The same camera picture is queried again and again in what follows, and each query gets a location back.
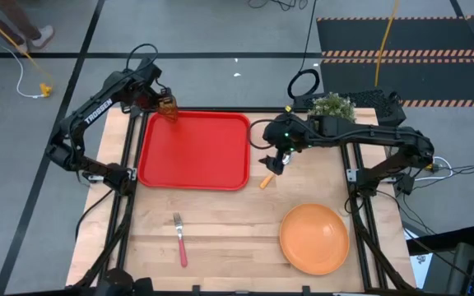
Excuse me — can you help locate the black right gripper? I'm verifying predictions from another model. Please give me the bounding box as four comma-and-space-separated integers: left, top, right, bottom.
259, 113, 318, 176

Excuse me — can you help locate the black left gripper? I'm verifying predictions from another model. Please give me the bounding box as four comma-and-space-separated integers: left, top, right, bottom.
132, 77, 177, 114

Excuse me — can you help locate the amber faceted plastic cup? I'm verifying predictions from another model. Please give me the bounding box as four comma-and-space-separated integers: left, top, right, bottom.
157, 95, 179, 123

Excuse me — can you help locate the spoon with yellow handle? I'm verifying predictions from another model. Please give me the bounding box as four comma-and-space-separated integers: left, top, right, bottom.
259, 154, 292, 190

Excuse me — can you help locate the orange plastic plate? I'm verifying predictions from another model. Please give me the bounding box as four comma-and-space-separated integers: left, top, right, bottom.
279, 203, 351, 275

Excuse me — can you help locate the fork with pink handle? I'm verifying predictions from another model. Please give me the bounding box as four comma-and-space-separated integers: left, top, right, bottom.
173, 212, 188, 268

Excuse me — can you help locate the red plastic tray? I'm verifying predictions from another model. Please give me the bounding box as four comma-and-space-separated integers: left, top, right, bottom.
137, 110, 251, 192

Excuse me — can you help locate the potted plant in ribbed pot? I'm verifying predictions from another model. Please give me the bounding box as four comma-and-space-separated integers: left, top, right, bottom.
307, 92, 356, 123

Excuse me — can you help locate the black mat with hazard stripes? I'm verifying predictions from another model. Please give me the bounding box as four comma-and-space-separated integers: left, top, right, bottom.
316, 15, 474, 109

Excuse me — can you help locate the person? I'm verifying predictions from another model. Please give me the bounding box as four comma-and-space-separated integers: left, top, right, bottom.
0, 0, 56, 54

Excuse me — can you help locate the yellow cable with plug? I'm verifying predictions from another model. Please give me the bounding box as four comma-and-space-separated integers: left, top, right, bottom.
0, 6, 53, 99

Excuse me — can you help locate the black hanging cable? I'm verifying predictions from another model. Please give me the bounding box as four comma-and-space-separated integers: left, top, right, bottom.
287, 0, 322, 99

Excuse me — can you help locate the white floor cable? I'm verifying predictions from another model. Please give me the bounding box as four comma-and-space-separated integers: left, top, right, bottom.
0, 12, 47, 99

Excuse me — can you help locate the yellow hanging cable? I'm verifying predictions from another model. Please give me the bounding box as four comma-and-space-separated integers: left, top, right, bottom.
374, 0, 401, 88

